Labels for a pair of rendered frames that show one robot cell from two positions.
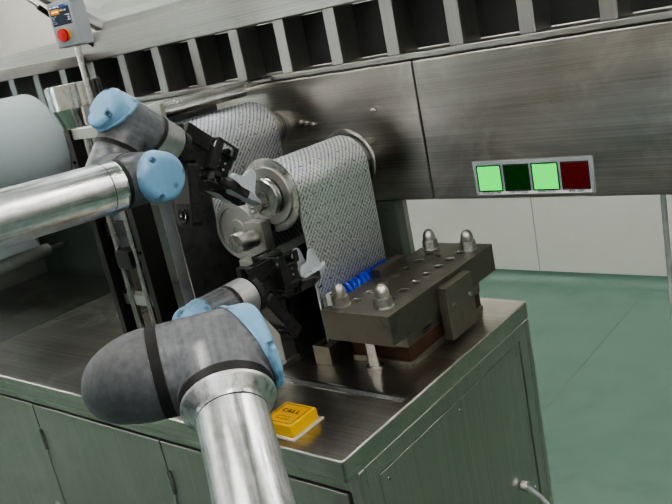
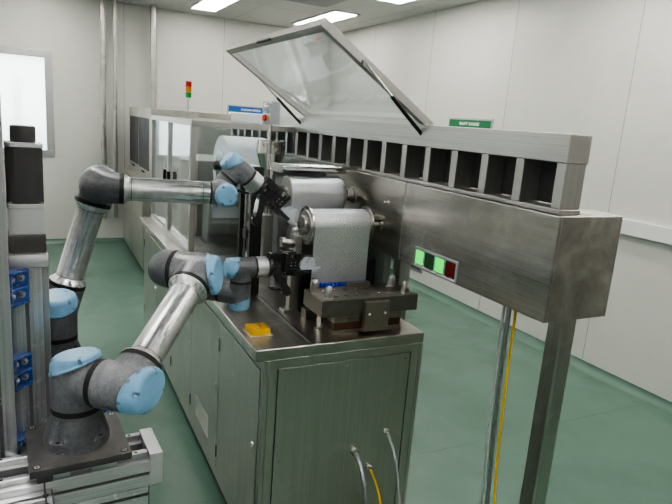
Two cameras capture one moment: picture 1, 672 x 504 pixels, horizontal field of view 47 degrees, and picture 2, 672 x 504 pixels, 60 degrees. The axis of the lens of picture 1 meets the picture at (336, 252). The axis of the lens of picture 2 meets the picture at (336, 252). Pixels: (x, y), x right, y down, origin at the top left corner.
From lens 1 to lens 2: 94 cm
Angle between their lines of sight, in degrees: 21
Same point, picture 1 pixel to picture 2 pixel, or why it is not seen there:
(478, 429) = (359, 382)
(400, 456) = (295, 367)
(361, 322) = (314, 300)
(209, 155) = (274, 195)
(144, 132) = (240, 175)
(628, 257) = (643, 374)
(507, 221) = not seen: hidden behind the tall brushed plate
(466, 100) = (421, 212)
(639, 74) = (484, 226)
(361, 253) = (348, 272)
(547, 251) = (591, 348)
